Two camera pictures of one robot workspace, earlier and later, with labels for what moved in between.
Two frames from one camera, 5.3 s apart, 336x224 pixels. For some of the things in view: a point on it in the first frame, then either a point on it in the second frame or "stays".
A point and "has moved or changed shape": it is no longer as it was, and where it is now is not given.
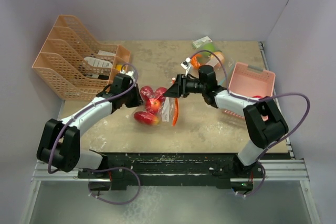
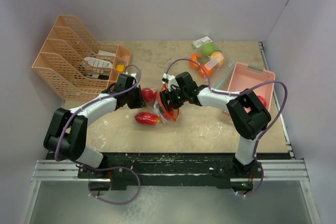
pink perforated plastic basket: (249, 81) stays
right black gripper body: (189, 85) → (176, 96)
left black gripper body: (131, 99) stays
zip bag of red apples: (158, 107) has moved or changed shape
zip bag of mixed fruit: (212, 54) stays
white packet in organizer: (96, 62) stays
